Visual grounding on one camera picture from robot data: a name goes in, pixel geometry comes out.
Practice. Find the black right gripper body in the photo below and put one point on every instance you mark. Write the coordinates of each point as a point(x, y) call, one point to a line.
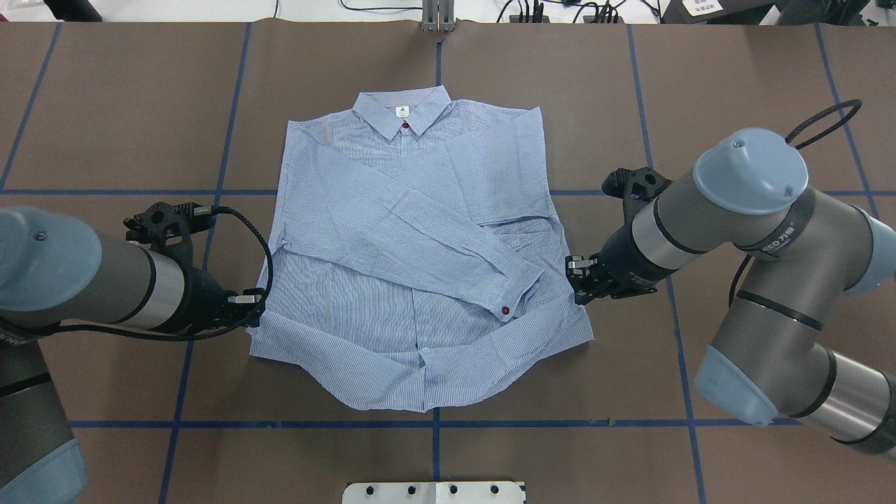
point(619, 256)

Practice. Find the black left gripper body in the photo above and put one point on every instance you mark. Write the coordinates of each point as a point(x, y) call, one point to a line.
point(203, 299)

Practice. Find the blue striped button shirt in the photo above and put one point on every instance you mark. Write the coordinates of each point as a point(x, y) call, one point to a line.
point(417, 255)

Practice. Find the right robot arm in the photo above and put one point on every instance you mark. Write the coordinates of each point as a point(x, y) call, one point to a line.
point(808, 249)

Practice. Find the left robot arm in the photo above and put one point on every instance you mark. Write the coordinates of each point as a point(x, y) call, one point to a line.
point(60, 276)

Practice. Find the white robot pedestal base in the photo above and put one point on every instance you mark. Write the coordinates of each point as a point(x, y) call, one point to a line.
point(436, 492)

